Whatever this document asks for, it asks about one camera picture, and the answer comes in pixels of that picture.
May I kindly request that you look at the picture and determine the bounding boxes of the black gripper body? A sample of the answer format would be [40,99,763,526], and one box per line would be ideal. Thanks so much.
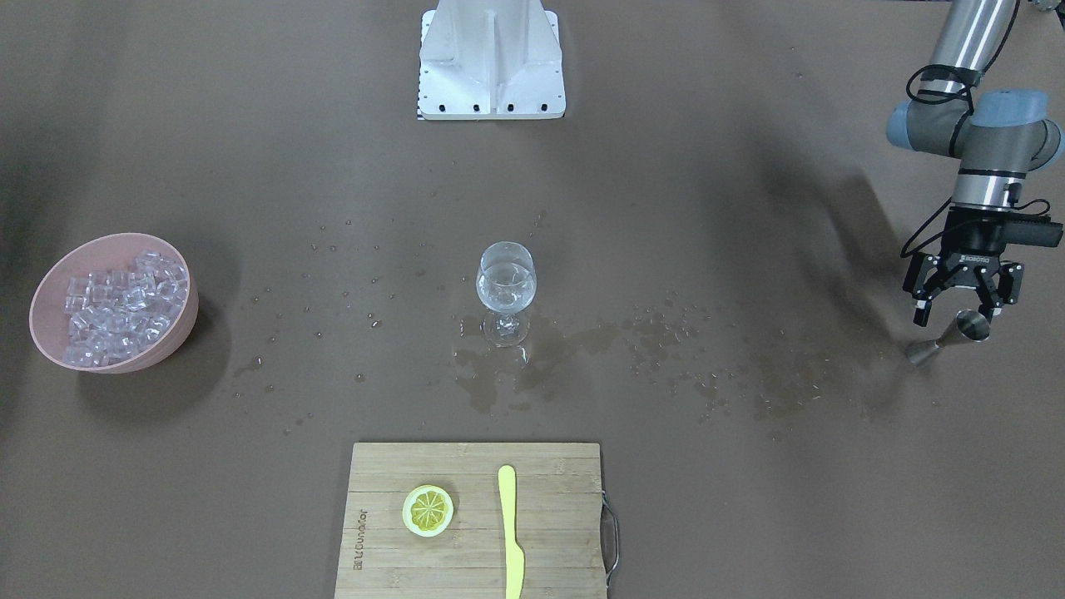
[903,207,1022,303]

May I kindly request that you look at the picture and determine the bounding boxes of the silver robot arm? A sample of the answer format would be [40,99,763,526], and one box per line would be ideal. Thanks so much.
[886,1,1063,326]

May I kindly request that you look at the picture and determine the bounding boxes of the clear wine glass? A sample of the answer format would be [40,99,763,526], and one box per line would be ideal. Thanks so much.
[475,241,537,346]

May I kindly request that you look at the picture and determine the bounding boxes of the clear ice cubes pile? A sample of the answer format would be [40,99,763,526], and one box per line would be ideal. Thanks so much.
[60,249,197,370]

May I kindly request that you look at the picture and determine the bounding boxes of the bamboo cutting board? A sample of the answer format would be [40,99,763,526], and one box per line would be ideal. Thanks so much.
[334,441,617,598]

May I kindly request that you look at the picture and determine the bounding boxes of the yellow plastic knife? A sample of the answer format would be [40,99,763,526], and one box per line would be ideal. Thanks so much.
[498,465,526,598]

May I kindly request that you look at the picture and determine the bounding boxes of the yellow lemon slice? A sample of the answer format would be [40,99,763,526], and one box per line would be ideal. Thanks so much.
[402,484,455,538]

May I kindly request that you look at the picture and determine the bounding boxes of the pink bowl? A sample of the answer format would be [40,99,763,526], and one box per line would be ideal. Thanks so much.
[29,232,199,374]

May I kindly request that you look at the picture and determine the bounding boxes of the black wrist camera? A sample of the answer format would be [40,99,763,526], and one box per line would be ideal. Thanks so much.
[998,215,1063,249]

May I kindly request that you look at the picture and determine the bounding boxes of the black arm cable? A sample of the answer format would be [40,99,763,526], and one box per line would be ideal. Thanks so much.
[900,0,1051,260]

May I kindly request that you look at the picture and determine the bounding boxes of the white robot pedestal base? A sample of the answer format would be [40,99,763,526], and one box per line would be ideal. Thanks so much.
[416,1,567,122]

